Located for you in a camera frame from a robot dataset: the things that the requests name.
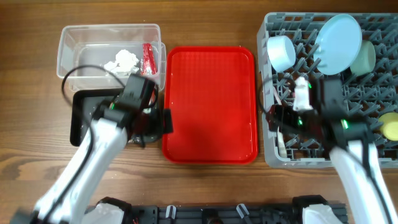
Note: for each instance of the mint green bowl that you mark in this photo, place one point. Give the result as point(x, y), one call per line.
point(365, 60)

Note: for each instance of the red serving tray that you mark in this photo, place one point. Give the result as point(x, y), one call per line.
point(211, 94)

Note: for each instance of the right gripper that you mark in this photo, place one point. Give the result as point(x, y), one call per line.
point(283, 116)

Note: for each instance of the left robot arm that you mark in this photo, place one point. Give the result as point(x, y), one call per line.
point(111, 127)

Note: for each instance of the grey dishwasher rack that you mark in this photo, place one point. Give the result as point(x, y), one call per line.
point(370, 95)

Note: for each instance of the white plastic spoon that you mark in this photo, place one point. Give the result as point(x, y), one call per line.
point(281, 145)

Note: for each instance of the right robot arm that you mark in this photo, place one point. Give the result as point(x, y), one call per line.
point(318, 113)

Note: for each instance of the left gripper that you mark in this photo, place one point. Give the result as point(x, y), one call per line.
point(159, 124)

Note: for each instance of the light blue plate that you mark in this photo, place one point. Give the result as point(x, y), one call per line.
point(339, 42)

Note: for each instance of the red sauce packet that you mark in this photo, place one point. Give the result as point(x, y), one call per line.
point(148, 66)

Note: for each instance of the yellow plastic cup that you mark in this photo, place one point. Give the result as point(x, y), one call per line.
point(389, 126)

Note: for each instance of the clear plastic bin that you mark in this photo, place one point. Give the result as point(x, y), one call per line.
point(84, 50)

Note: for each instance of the white napkin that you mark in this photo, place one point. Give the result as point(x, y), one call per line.
point(111, 67)
point(126, 63)

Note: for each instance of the light blue small bowl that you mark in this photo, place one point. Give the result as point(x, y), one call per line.
point(281, 53)

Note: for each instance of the black plastic tray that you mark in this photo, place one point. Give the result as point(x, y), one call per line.
point(87, 101)

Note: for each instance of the white plastic fork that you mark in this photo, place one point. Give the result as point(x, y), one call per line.
point(276, 96)

